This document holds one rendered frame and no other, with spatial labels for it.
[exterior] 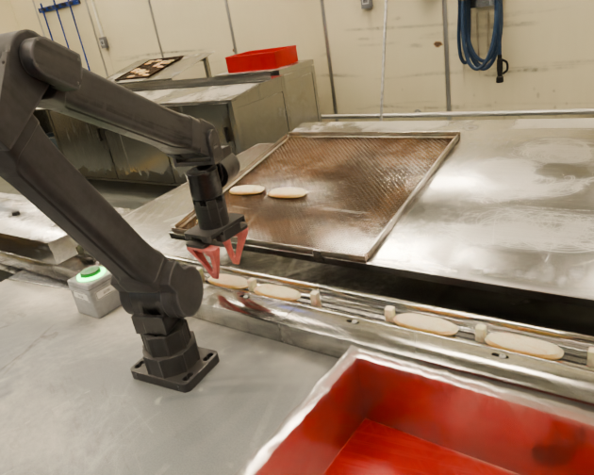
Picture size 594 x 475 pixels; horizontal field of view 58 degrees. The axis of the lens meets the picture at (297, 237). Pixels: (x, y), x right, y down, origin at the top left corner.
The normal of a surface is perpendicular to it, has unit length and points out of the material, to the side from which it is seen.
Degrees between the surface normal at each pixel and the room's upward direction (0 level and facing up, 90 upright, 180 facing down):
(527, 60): 90
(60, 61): 90
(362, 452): 0
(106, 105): 93
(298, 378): 0
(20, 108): 90
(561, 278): 10
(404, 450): 0
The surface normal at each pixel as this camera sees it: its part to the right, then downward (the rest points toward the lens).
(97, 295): 0.81, 0.11
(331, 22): -0.56, 0.41
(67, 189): 0.93, 0.04
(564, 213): -0.25, -0.82
